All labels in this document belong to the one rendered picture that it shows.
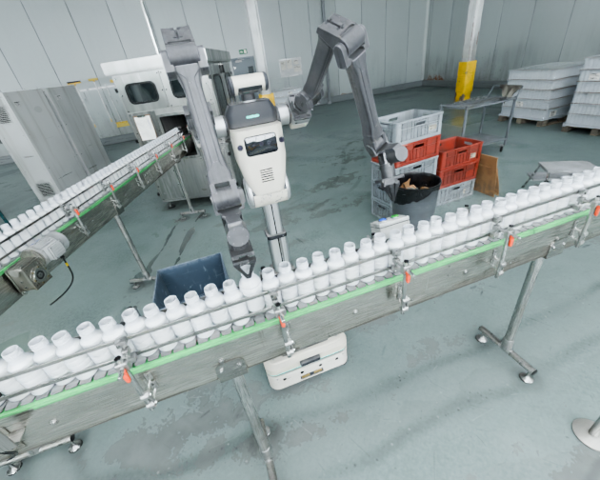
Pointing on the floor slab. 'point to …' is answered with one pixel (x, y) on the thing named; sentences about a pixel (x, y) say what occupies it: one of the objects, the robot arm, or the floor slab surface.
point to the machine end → (174, 115)
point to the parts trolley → (483, 116)
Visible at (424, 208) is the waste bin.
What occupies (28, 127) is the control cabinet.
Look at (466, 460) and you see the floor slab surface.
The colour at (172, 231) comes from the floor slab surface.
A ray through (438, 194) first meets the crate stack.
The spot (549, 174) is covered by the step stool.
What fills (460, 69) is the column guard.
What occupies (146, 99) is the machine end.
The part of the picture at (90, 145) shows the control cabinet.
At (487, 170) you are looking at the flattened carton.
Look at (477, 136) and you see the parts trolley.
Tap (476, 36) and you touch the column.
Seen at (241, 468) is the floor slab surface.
